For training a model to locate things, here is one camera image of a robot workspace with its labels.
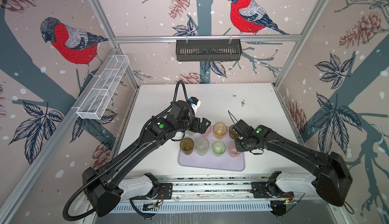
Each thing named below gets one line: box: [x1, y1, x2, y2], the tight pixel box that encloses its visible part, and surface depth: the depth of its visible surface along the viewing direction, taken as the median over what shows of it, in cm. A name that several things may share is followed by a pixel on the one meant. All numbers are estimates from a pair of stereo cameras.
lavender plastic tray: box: [178, 123, 246, 172], surface depth 86 cm
